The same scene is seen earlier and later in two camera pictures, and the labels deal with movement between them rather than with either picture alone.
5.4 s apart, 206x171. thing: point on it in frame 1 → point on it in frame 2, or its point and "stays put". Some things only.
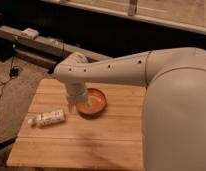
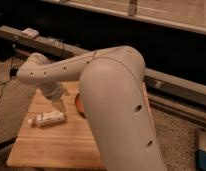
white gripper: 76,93 → 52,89
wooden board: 111,139 stays put
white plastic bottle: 47,118 stays put
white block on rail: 30,33 stays put
